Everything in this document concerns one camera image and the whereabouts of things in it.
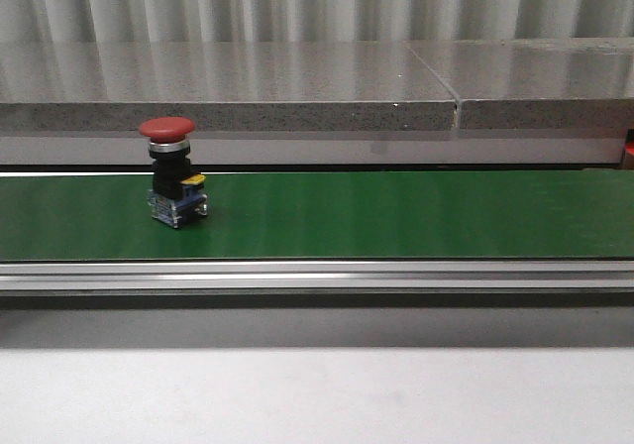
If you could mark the red mushroom push button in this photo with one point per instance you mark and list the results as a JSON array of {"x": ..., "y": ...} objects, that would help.
[{"x": 177, "y": 196}]

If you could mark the grey stone countertop slab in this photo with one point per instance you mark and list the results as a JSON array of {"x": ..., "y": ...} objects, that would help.
[{"x": 93, "y": 89}]

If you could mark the white cabinet panel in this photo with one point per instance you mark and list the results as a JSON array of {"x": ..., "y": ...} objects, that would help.
[{"x": 348, "y": 148}]

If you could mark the green conveyor belt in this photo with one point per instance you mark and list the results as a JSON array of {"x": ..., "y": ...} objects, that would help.
[{"x": 490, "y": 214}]

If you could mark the white pleated curtain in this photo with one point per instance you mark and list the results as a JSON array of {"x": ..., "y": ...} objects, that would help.
[{"x": 310, "y": 20}]

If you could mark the aluminium conveyor frame rail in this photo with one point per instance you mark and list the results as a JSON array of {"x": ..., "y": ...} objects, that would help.
[{"x": 313, "y": 277}]

